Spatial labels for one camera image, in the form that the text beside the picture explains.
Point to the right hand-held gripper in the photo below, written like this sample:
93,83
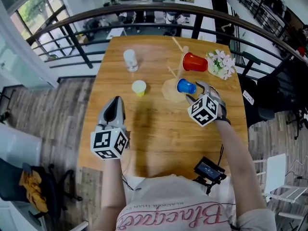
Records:
203,111

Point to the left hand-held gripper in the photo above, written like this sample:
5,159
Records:
103,141

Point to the blue plastic cup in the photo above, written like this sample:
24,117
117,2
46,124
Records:
186,86

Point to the wooden cup tree stand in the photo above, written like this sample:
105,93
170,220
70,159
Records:
172,93

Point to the red plastic cup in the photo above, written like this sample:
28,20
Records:
195,62

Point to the yellow plastic cup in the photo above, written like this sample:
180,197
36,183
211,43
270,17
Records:
139,88

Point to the person's left forearm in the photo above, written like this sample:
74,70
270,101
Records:
113,184

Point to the person's right forearm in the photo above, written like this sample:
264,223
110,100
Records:
240,165

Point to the clear plastic cup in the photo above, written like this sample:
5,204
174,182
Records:
130,60

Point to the pink flowers in white pot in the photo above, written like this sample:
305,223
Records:
221,65

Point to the white power strip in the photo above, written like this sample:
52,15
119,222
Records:
248,97

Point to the black mesh office chair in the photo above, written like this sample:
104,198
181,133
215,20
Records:
267,97

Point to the small black monitor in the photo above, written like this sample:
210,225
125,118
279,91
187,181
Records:
209,170

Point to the person's white printed shirt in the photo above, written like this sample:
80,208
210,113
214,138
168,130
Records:
168,191

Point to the wood-topped black railing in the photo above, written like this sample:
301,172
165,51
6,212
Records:
154,8

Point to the white desk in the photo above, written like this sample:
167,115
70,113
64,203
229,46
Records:
16,143

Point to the yellow cloth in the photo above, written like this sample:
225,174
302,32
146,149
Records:
33,191

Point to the white stool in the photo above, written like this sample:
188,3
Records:
276,172

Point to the window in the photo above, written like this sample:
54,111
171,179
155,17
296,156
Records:
33,11

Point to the white metal rack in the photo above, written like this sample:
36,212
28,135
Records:
288,194

